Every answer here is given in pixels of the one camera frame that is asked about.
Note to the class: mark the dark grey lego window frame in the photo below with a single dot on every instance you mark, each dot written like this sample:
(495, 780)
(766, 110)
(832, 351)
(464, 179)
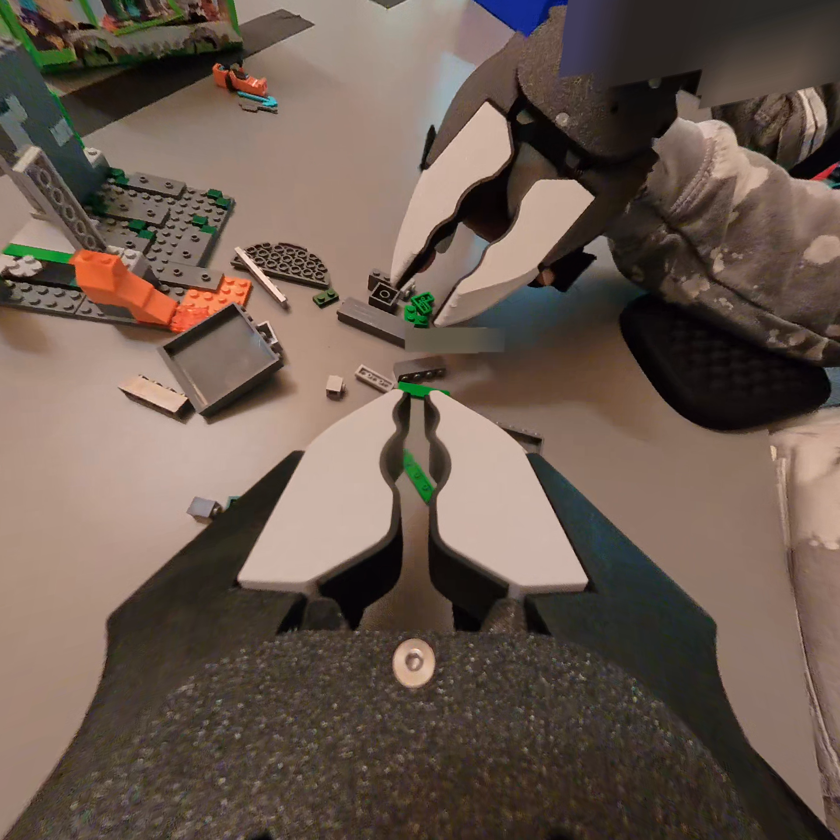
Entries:
(221, 361)

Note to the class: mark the bright green long lego bar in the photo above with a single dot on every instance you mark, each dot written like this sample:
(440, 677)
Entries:
(423, 389)

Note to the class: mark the small grey lego piece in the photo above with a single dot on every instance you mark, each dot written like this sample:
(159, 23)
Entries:
(336, 386)
(204, 508)

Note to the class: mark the person's bleached grey clothing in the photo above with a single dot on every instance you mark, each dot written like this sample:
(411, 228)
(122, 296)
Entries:
(814, 551)

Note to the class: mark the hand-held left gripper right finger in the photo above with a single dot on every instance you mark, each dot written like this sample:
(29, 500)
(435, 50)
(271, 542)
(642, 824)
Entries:
(512, 519)

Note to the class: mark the dark grey half-round lego plate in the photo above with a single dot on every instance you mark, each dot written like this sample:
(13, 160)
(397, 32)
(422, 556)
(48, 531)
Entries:
(286, 263)

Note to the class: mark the small orange lego piece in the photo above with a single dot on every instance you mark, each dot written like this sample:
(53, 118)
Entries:
(236, 79)

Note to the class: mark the thin light grey lego plate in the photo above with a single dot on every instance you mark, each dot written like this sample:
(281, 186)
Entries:
(260, 276)

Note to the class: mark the green lego plate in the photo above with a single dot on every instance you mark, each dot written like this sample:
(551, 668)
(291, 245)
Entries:
(420, 475)

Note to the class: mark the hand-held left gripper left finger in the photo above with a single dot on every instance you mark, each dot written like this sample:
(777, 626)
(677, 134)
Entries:
(322, 519)

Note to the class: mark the light blue lego piece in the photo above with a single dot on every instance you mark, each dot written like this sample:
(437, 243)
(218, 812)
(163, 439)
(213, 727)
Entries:
(259, 104)

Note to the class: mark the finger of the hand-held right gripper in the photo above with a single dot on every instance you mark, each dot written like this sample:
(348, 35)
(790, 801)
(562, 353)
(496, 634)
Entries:
(525, 250)
(453, 177)

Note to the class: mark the grey lego baseplate build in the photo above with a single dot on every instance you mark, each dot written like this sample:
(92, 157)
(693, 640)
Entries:
(145, 217)

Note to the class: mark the person's right forearm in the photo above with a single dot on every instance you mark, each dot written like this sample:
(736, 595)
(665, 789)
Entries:
(735, 223)

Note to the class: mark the light grey holed lego plate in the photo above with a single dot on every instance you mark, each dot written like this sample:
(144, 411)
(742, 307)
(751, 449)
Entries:
(374, 378)

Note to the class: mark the lego set box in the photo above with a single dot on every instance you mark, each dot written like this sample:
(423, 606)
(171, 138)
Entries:
(118, 26)

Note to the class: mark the orange lego plate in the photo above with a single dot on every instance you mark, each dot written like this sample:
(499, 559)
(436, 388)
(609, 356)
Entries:
(213, 302)

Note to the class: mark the blue storage bin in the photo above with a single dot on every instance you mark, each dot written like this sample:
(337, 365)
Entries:
(519, 11)

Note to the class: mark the dark grey long lego brick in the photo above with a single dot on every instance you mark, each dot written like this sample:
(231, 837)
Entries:
(374, 322)

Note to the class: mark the orange lego slope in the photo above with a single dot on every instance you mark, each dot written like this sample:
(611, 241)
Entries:
(118, 286)

